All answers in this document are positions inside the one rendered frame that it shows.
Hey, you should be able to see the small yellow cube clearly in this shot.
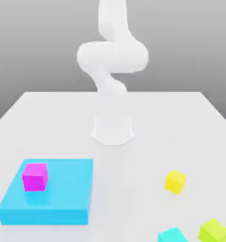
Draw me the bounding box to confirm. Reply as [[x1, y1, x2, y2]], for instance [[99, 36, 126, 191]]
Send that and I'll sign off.
[[164, 170, 187, 195]]

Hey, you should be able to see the small magenta cube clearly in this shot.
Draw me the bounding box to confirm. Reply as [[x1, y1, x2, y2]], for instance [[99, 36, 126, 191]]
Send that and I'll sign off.
[[22, 163, 49, 192]]

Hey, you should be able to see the small cyan cube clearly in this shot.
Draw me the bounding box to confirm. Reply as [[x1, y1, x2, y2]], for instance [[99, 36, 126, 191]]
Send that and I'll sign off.
[[158, 227, 189, 242]]

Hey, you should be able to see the small lime cube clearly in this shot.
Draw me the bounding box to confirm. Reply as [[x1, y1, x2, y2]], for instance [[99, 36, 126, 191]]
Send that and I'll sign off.
[[198, 218, 226, 242]]

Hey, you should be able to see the large blue box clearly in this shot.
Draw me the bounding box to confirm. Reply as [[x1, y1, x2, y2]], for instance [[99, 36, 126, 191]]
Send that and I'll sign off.
[[0, 158, 93, 226]]

